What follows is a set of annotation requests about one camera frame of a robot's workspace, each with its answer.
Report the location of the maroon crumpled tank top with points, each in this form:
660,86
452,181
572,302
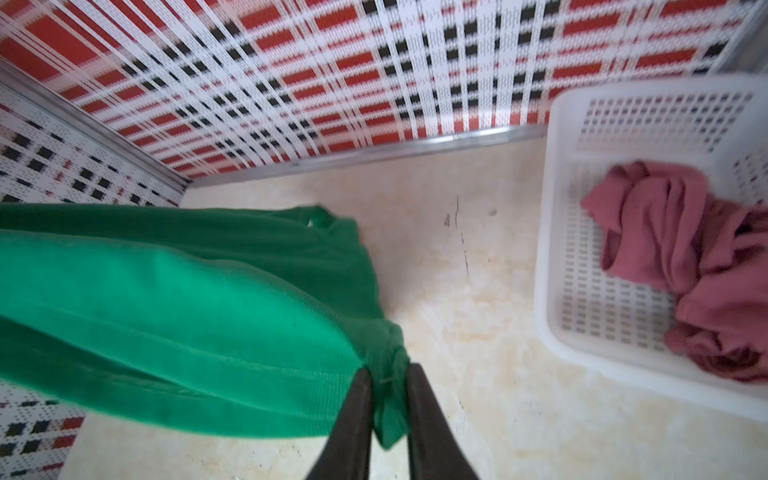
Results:
662,227

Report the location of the green tank top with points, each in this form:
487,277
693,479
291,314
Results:
226,322

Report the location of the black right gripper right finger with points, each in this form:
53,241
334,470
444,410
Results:
433,452

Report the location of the white perforated plastic basket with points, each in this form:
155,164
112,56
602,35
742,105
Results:
717,125

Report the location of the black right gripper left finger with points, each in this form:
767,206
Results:
346,454

